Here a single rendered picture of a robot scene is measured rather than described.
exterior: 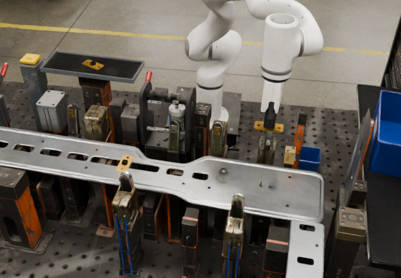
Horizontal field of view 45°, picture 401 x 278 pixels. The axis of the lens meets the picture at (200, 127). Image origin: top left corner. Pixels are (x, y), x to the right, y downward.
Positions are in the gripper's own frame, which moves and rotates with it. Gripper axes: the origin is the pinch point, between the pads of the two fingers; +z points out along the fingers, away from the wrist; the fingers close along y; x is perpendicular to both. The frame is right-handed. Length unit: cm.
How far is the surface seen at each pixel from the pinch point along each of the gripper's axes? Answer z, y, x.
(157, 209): 44, 3, -35
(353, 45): 126, -298, 59
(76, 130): 26, -12, -69
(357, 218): 21.5, 12.5, 28.4
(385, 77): 51, -119, 54
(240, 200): 16.5, 17.9, -4.9
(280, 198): 27.4, 4.2, 6.3
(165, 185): 27.3, 6.6, -30.6
